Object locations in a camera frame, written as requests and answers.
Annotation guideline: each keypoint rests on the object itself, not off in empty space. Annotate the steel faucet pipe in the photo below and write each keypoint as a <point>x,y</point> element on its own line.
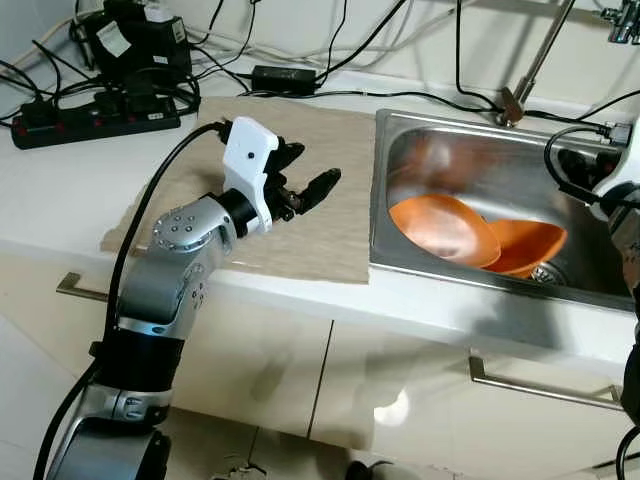
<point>513,106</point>

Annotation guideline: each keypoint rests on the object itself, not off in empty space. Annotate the orange plastic bowl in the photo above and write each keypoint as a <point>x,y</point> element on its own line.
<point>530,245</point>
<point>440,225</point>

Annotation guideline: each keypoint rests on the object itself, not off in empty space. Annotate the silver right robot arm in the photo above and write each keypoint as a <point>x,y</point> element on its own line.
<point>630,225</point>

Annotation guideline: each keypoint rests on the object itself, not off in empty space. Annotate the black power strip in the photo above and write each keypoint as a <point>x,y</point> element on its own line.
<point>95,125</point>

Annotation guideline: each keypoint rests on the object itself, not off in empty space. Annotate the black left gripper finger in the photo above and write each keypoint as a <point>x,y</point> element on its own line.
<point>288,155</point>
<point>320,188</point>

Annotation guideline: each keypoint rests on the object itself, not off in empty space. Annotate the beige woven mat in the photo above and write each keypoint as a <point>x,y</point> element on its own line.
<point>330,250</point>

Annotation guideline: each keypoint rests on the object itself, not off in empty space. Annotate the sink drain strainer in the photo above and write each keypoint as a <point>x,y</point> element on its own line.
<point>548,274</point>

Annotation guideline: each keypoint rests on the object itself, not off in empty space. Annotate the cream cabinet door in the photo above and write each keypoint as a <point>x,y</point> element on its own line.
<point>430,400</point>
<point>240,360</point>

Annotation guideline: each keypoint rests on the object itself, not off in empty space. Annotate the black power adapter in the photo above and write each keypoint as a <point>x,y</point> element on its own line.
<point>284,80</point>

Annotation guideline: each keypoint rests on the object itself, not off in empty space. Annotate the stainless steel sink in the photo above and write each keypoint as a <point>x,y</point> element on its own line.
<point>470,160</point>

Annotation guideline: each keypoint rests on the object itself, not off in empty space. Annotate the black charger box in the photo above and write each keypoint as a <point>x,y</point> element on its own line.
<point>140,45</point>

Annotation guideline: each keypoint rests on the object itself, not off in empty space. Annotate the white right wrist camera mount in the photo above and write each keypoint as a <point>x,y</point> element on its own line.
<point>628,150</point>

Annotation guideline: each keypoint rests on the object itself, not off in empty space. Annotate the chrome water valve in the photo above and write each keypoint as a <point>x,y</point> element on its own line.
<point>625,18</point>

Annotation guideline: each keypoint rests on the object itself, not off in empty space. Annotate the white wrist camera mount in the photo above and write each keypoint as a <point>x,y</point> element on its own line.
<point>628,150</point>
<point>248,160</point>

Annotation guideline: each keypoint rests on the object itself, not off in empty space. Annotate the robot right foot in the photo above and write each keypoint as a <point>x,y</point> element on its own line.
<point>370,471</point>

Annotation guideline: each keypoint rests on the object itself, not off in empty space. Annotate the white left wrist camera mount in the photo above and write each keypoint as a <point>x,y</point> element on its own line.
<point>248,160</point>

